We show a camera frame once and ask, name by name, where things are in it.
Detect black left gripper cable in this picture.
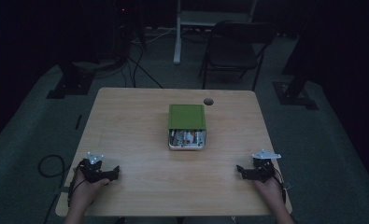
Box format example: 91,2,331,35
66,169,87,208

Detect black folding chair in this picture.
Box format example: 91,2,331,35
198,20,277,92

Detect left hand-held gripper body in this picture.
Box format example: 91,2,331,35
78,151,112,185

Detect person's right hand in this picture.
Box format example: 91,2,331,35
253,176,287,207

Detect pile of small packets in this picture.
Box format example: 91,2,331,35
169,130,206,147

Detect white desk frame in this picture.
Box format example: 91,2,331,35
173,0,259,65

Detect green drawer box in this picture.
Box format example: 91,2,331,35
167,104,207,132

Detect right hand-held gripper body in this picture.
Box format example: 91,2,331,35
248,148,282,184

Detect dark equipment rack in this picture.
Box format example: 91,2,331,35
108,0,148,64

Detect person's left hand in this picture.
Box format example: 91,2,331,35
68,167,110,209

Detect black floor cables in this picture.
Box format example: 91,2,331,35
122,38,165,90

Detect black stand base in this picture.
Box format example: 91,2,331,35
46,61,96,100
272,80,319,111

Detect black looped floor cable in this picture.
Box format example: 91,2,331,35
36,154,72,179

